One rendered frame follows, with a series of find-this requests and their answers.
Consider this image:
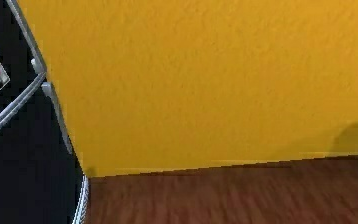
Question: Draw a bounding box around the silver fridge handle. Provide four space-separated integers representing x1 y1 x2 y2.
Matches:
6 0 48 76
41 82 74 156

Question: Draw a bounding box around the black fridge with silver trim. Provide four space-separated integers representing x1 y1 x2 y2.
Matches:
0 0 91 224

